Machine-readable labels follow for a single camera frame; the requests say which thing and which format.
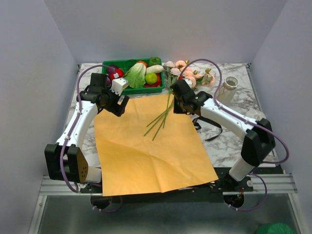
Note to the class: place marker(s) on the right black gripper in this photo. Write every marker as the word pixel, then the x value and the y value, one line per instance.
pixel 176 109

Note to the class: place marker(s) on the pink flower stem two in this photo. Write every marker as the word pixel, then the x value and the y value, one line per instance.
pixel 188 73

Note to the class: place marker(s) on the pink flower stem three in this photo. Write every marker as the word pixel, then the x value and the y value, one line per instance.
pixel 181 65

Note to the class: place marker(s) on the white radish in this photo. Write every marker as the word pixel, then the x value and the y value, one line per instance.
pixel 154 69

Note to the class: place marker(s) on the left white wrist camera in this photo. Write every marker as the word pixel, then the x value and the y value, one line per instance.
pixel 118 85

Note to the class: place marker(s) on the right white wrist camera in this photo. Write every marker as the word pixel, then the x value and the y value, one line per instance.
pixel 187 81

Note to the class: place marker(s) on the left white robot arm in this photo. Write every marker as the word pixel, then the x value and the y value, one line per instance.
pixel 65 160

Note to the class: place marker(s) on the pink flower stem four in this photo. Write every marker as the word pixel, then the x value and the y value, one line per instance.
pixel 172 73

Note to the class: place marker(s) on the black base frame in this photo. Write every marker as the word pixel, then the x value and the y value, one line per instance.
pixel 208 192

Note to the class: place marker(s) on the orange fruit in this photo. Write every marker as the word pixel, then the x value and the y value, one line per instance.
pixel 142 62

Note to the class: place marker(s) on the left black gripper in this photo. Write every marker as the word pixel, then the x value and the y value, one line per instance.
pixel 116 108

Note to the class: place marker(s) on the orange wrapping paper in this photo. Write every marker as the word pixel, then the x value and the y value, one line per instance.
pixel 138 160

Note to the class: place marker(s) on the green lime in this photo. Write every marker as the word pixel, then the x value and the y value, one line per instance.
pixel 151 79

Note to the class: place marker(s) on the purple onion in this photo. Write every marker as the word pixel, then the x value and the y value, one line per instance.
pixel 111 69

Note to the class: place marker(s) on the green cabbage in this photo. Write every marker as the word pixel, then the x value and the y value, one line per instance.
pixel 136 76

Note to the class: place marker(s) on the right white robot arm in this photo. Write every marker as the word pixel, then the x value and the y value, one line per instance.
pixel 256 135

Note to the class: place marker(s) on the white ribbed vase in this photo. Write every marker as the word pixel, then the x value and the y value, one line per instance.
pixel 227 90

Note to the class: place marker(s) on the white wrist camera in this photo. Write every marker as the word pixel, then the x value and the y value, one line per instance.
pixel 187 81
pixel 118 85

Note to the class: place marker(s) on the green plastic basket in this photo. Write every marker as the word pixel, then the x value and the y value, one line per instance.
pixel 125 65

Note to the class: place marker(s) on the green object bottom corner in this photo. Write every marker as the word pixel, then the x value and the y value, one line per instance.
pixel 274 228

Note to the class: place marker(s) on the red tomato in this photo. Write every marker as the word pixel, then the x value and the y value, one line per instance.
pixel 118 73

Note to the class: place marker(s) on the black printed ribbon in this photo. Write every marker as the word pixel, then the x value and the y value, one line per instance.
pixel 205 124

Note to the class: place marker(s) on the green bell pepper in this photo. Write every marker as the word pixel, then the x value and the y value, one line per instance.
pixel 154 61

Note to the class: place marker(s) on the red chili pepper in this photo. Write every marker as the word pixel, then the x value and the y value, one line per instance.
pixel 157 84

